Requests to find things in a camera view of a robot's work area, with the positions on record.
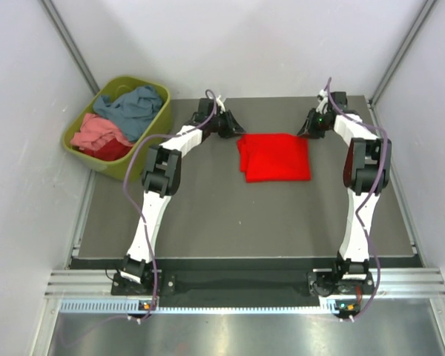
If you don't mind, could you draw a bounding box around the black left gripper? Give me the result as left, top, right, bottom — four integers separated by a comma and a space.
208, 108, 245, 139

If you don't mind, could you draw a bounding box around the bright red t-shirt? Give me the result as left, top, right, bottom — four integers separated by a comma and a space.
237, 133, 312, 183

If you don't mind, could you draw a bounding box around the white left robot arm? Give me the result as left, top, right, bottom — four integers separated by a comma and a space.
119, 90, 245, 294

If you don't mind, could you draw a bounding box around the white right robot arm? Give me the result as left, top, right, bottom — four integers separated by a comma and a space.
297, 88, 392, 294

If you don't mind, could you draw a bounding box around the blue-grey t-shirt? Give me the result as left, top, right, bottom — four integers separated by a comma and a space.
93, 85, 163, 142

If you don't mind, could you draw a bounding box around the dark red t-shirt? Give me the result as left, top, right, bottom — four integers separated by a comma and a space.
82, 139, 132, 162

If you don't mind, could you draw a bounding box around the green plastic laundry bin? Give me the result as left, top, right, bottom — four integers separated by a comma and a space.
62, 76, 173, 181

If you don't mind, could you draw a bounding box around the pink t-shirt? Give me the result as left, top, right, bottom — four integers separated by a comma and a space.
70, 113, 134, 151

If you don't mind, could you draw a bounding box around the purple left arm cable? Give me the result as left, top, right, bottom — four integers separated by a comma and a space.
122, 88, 219, 323

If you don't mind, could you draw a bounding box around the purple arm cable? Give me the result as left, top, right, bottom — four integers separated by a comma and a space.
122, 88, 219, 323
325, 76, 390, 323

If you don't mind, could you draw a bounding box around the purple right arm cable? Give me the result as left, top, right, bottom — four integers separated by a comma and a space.
325, 76, 390, 323

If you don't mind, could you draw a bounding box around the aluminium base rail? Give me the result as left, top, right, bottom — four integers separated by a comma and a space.
44, 268, 445, 299

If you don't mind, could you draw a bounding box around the white slotted cable duct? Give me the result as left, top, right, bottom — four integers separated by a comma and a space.
60, 298, 360, 315

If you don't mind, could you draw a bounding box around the left aluminium corner post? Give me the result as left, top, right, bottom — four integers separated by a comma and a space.
38, 0, 100, 95

